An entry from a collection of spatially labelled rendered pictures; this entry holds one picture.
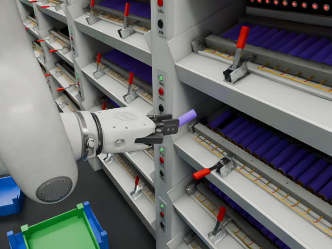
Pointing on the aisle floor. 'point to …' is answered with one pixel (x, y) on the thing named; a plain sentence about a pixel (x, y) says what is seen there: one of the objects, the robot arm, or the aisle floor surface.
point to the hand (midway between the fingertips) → (166, 124)
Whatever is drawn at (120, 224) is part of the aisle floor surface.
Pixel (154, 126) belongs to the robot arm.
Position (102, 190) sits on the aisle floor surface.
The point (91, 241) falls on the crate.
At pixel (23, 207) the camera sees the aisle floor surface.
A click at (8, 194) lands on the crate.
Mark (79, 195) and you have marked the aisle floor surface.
